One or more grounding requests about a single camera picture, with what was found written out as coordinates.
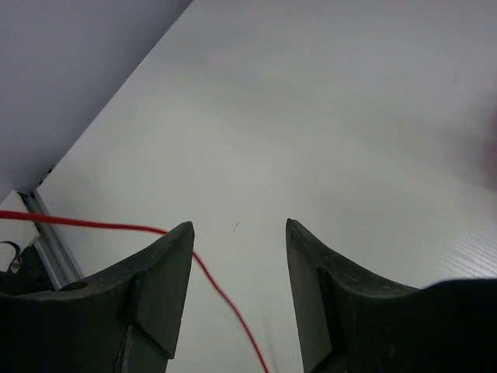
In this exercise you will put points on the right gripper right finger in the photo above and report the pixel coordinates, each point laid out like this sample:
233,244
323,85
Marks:
350,319

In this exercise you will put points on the aluminium rail frame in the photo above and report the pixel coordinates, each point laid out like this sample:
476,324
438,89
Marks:
57,259

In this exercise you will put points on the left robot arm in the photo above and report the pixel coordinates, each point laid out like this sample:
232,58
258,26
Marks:
25,273

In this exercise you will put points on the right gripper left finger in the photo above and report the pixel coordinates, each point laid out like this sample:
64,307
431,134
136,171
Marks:
125,318

